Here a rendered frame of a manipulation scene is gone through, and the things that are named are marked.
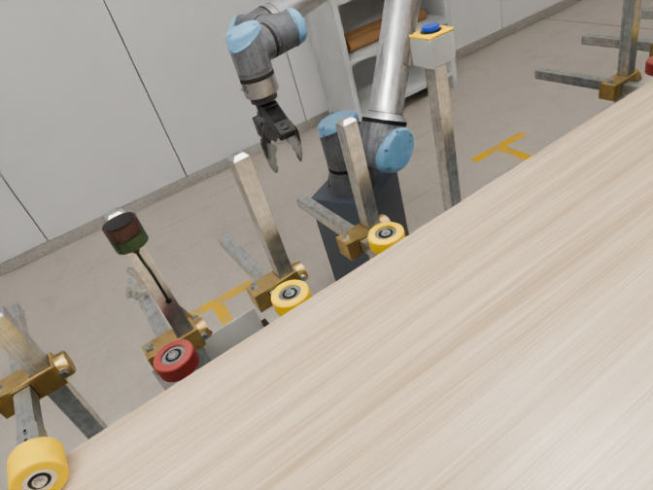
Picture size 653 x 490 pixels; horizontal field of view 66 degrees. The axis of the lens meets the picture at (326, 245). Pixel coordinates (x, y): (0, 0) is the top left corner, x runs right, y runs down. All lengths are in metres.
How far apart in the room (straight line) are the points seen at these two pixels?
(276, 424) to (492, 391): 0.33
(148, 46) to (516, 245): 2.90
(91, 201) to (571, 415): 3.34
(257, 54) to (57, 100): 2.37
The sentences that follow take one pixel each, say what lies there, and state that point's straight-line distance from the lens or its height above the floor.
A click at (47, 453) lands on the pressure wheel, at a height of 0.97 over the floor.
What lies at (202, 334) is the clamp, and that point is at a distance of 1.12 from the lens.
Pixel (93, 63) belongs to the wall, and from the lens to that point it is 3.53.
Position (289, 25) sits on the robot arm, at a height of 1.27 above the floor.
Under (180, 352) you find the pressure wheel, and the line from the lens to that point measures 1.03.
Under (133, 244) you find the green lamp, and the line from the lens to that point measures 0.92.
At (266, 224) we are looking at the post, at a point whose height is 1.01.
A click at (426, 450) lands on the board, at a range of 0.76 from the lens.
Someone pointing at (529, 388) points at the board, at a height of 0.90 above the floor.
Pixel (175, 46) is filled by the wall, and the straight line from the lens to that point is 3.59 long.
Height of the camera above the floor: 1.56
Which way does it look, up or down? 35 degrees down
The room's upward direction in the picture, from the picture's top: 18 degrees counter-clockwise
